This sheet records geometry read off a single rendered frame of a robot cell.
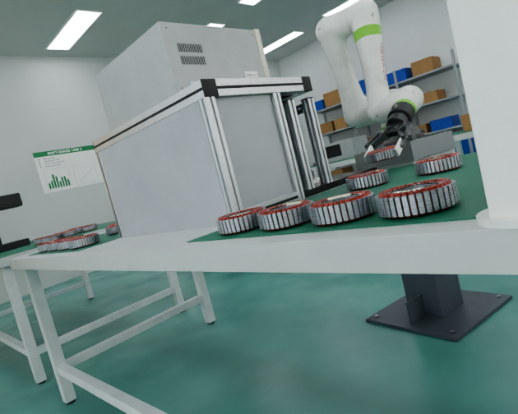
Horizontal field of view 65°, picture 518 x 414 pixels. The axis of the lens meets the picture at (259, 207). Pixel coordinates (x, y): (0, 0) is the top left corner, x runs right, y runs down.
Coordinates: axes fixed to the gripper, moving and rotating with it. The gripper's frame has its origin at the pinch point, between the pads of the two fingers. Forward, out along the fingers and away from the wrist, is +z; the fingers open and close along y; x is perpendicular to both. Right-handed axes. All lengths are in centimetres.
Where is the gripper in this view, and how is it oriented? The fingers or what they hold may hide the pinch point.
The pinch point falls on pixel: (382, 153)
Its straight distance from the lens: 151.2
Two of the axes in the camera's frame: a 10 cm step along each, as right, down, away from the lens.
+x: 5.6, 7.1, 4.2
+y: 6.8, -1.1, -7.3
